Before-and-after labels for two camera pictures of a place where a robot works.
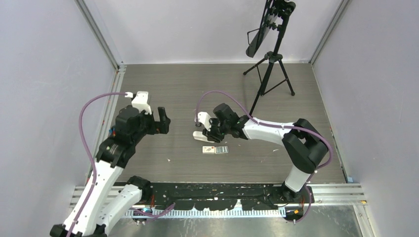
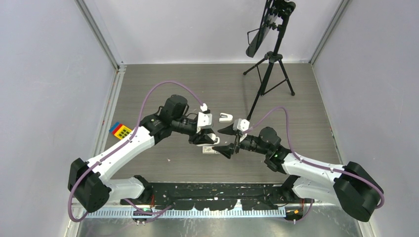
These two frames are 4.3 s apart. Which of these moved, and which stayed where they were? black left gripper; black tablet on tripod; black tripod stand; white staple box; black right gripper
Moved: black left gripper; black right gripper
Stayed: white staple box; black tablet on tripod; black tripod stand
